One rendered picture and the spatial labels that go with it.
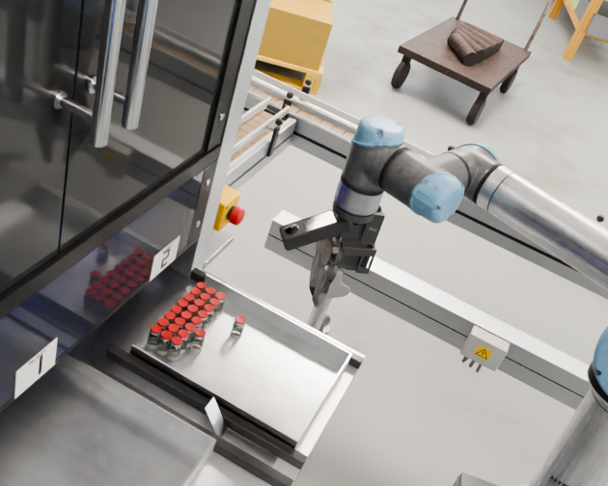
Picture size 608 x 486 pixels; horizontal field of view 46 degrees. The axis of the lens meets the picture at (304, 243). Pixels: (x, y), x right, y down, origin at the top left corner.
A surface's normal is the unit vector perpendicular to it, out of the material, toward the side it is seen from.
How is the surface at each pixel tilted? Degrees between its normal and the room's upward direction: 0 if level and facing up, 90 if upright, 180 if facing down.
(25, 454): 0
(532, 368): 90
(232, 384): 0
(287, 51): 90
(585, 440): 91
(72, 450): 0
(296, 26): 90
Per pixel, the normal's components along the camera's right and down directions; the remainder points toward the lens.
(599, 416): -0.85, 0.11
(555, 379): -0.40, 0.46
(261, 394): 0.27, -0.76
